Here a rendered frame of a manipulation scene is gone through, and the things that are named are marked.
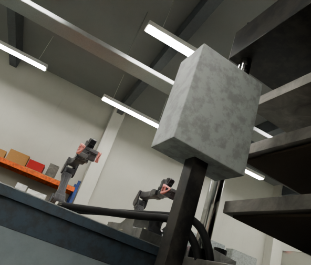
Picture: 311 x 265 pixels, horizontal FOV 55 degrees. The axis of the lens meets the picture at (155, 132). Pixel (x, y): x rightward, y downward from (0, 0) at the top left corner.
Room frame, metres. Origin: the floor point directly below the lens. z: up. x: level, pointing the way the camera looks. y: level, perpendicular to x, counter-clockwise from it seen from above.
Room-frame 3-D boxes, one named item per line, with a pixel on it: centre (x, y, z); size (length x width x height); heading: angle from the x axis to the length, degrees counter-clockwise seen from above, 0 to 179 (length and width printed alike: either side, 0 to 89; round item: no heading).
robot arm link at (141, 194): (2.24, -0.12, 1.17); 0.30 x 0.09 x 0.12; 21
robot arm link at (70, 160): (2.02, 0.44, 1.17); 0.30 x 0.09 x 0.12; 21
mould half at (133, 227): (1.70, -0.12, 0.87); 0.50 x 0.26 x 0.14; 21
